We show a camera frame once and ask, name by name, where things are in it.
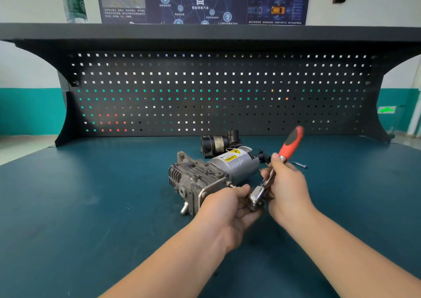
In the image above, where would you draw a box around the person's left hand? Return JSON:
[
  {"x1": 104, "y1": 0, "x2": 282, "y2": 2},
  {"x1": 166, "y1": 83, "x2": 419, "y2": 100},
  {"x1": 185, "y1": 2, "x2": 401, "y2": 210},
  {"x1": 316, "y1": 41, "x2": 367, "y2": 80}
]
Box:
[{"x1": 194, "y1": 184, "x2": 264, "y2": 254}]

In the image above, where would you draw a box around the person's right hand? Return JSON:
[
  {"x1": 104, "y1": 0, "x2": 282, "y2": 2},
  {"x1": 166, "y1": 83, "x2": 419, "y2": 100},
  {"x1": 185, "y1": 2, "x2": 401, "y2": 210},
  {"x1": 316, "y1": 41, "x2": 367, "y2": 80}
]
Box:
[{"x1": 260, "y1": 161, "x2": 318, "y2": 227}]

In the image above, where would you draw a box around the red-handled ratchet wrench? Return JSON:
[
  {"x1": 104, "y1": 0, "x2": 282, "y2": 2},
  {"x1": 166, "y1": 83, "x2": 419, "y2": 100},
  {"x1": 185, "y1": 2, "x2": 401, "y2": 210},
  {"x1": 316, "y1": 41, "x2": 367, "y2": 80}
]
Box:
[{"x1": 247, "y1": 125, "x2": 305, "y2": 212}]

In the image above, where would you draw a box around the person's right forearm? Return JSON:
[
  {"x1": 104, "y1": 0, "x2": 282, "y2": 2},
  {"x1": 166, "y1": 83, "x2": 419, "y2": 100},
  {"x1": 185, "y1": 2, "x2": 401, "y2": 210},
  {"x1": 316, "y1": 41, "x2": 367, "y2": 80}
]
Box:
[{"x1": 279, "y1": 208, "x2": 421, "y2": 298}]

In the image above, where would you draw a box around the person's left forearm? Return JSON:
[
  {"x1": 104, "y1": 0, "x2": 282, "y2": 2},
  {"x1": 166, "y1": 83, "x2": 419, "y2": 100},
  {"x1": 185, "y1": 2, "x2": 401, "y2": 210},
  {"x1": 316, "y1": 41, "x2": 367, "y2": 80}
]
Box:
[{"x1": 98, "y1": 215, "x2": 228, "y2": 298}]

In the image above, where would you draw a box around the grey metal air compressor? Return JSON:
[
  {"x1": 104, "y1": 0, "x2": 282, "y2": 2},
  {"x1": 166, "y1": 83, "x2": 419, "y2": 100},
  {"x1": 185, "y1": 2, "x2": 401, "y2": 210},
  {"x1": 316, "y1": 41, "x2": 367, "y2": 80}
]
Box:
[{"x1": 168, "y1": 146, "x2": 272, "y2": 217}]

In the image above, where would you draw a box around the small black motor part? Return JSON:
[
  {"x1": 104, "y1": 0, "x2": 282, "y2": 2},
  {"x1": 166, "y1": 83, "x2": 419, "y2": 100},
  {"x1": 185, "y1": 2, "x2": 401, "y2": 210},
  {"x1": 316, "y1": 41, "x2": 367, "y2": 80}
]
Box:
[{"x1": 200, "y1": 129, "x2": 243, "y2": 159}]

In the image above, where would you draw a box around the black pegboard workbench hutch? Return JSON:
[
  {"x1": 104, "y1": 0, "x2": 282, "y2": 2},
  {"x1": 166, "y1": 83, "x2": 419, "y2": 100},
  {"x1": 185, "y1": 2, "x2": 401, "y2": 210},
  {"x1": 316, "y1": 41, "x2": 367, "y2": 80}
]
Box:
[{"x1": 0, "y1": 22, "x2": 421, "y2": 148}]

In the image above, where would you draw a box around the clear plastic water bottle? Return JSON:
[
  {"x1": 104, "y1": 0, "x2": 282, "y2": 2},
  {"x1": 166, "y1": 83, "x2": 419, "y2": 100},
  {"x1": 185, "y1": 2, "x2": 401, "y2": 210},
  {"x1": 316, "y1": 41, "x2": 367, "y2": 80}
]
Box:
[{"x1": 59, "y1": 0, "x2": 89, "y2": 24}]

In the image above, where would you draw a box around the white wall pipe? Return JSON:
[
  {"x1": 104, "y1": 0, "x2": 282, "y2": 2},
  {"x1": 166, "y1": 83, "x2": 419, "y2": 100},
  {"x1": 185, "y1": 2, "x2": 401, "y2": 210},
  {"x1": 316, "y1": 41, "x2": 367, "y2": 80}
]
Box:
[{"x1": 406, "y1": 90, "x2": 421, "y2": 138}]

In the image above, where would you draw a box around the dark blue wall poster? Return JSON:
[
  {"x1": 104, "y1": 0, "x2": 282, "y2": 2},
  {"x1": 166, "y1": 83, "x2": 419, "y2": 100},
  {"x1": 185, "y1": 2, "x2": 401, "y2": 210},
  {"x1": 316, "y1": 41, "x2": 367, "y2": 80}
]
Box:
[{"x1": 95, "y1": 0, "x2": 312, "y2": 26}]

